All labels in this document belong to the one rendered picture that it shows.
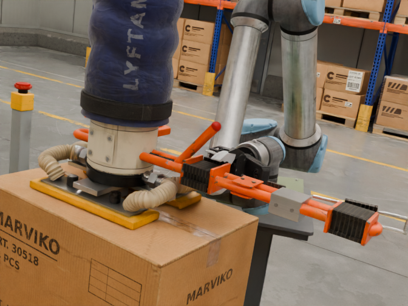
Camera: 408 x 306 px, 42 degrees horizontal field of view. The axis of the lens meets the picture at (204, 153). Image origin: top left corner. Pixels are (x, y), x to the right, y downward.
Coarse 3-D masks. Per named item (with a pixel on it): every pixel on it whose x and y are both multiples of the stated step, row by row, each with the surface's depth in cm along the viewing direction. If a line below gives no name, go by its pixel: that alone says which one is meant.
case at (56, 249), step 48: (0, 192) 132; (0, 240) 135; (48, 240) 124; (96, 240) 115; (144, 240) 114; (192, 240) 118; (240, 240) 131; (0, 288) 138; (48, 288) 127; (96, 288) 117; (144, 288) 108; (192, 288) 118; (240, 288) 139
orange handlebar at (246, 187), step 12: (84, 132) 139; (168, 132) 157; (144, 156) 128; (156, 156) 127; (168, 156) 129; (168, 168) 125; (180, 168) 123; (216, 180) 118; (228, 180) 117; (240, 180) 117; (252, 180) 118; (240, 192) 115; (252, 192) 114; (264, 192) 113; (312, 204) 111; (324, 204) 111; (312, 216) 107; (324, 216) 106; (372, 228) 102
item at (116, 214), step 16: (64, 176) 138; (48, 192) 131; (64, 192) 129; (80, 192) 129; (112, 192) 125; (96, 208) 123; (112, 208) 122; (144, 208) 125; (128, 224) 118; (144, 224) 122
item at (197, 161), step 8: (184, 160) 120; (192, 160) 123; (200, 160) 127; (208, 160) 127; (184, 168) 120; (192, 168) 119; (200, 168) 118; (208, 168) 121; (216, 168) 118; (224, 168) 121; (184, 176) 121; (192, 176) 120; (200, 176) 118; (208, 176) 117; (184, 184) 120; (192, 184) 119; (200, 184) 118; (208, 184) 118; (208, 192) 118
